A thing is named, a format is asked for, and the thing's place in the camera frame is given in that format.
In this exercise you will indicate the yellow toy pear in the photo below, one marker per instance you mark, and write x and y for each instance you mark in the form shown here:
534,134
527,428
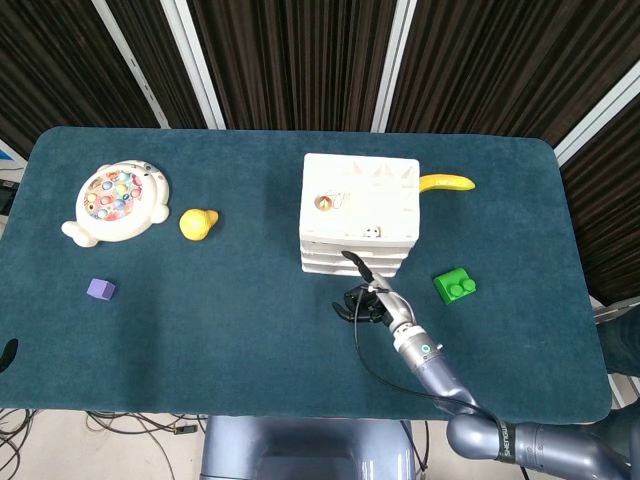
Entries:
195,225

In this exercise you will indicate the yellow toy banana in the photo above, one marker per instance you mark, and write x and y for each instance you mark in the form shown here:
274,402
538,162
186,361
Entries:
450,182

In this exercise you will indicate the blue-grey robot torso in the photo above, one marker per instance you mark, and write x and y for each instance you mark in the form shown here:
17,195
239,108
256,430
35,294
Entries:
305,450

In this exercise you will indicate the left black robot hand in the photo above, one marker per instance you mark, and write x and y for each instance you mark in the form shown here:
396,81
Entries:
9,352

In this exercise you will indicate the white partition post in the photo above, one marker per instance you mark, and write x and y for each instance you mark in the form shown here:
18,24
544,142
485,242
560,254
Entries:
396,60
129,60
600,120
195,60

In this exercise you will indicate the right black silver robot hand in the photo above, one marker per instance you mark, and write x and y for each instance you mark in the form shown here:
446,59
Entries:
397,305

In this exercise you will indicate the white round fishing game toy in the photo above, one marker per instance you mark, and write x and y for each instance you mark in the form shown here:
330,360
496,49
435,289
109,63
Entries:
112,200

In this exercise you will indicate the white plastic drawer unit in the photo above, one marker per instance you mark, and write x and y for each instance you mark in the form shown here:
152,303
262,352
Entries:
380,200

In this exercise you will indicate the purple cube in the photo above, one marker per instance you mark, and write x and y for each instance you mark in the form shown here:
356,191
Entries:
101,290

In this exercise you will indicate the white blue sign panel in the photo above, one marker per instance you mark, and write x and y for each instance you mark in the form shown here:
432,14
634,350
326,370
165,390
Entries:
7,155

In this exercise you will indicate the small white die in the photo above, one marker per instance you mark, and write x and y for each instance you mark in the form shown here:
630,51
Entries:
372,232

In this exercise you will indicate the black power adapter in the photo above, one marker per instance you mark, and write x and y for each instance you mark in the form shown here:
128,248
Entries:
186,429

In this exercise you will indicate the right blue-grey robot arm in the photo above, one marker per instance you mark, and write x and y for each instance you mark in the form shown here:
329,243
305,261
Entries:
440,375

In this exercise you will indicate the green building block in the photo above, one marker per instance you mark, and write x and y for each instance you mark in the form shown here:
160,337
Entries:
452,287

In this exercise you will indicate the teal table mat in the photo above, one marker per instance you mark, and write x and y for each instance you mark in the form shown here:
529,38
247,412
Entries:
200,325

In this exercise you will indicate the clear plastic drawer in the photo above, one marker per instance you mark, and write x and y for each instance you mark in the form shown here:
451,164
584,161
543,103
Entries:
320,257
320,269
320,246

